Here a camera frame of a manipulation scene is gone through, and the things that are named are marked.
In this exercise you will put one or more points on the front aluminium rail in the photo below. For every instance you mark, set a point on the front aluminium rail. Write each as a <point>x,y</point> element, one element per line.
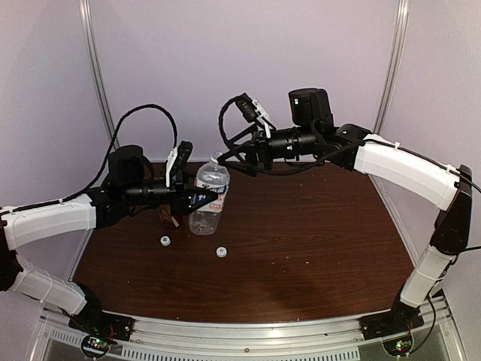
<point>339,338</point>

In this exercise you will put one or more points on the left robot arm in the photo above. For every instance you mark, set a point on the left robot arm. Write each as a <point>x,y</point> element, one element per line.
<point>99,207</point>

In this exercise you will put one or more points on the left aluminium corner post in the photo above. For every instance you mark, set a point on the left aluminium corner post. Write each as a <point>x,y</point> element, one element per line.
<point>95,66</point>

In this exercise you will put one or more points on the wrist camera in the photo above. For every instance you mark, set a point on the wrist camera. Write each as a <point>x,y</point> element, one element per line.
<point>176,161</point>
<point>253,112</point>

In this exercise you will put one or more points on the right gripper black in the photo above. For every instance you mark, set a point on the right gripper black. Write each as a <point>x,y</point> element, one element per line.
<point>260,144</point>

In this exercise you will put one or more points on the clear water bottle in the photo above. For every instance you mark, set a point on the clear water bottle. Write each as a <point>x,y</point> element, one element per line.
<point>215,178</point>

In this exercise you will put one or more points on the right aluminium corner post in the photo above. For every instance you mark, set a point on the right aluminium corner post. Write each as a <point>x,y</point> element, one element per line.
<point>396,52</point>

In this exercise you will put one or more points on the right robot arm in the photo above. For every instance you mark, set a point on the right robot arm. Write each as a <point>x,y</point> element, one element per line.
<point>355,148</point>

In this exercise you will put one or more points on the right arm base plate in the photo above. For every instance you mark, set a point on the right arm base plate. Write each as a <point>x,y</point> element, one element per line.
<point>393,329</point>

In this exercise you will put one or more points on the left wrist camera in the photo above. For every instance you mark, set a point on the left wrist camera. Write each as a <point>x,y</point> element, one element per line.
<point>176,161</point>

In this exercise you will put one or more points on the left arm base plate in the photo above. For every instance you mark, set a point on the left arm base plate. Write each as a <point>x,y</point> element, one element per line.
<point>102,334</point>

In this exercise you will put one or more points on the aluminium corner post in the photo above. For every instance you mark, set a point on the aluminium corner post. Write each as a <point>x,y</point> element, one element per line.
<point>95,66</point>
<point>396,52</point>

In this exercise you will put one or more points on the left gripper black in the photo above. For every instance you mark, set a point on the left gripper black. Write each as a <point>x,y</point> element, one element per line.
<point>180,197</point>

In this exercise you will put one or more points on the white water bottle cap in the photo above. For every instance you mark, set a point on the white water bottle cap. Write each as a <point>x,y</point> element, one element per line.
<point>221,252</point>

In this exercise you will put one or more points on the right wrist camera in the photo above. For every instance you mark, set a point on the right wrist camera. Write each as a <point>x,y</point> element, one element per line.
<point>253,112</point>

